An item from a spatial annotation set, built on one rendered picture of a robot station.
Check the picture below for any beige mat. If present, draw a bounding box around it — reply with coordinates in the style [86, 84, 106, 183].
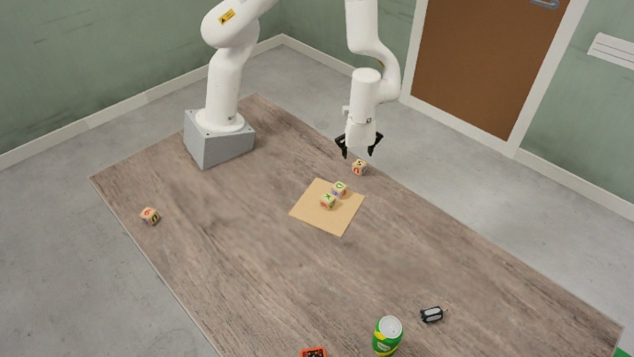
[289, 178, 365, 238]

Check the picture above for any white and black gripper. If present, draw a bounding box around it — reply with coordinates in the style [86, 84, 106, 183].
[335, 117, 384, 159]

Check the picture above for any green and yellow striped can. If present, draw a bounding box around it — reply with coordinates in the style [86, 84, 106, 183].
[372, 316, 403, 357]

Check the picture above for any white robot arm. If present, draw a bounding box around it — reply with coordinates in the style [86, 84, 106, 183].
[195, 0, 400, 133]

